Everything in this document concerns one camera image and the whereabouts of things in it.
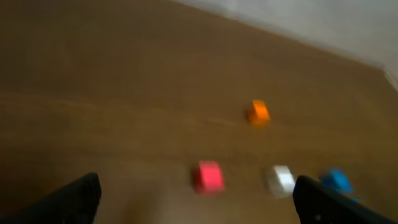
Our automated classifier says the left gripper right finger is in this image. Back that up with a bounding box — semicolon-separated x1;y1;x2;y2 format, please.
292;175;398;224

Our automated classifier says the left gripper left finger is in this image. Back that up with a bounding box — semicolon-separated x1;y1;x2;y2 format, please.
0;172;103;224

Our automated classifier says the orange cube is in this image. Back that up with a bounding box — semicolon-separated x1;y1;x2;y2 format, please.
247;98;271;127

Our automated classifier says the red cube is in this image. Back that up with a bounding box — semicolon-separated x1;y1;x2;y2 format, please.
194;160;226;196

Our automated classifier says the blue cube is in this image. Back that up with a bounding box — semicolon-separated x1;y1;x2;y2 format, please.
318;167;356;195

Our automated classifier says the white cube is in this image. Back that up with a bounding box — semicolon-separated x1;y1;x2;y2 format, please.
266;164;296;199

